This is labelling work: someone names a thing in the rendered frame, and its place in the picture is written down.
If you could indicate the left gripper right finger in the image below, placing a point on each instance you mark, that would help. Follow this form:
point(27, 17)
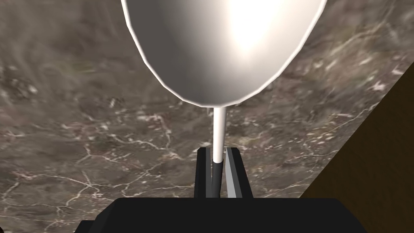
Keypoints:
point(237, 176)

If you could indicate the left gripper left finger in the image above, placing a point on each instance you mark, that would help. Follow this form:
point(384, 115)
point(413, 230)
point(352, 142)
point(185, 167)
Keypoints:
point(202, 174)

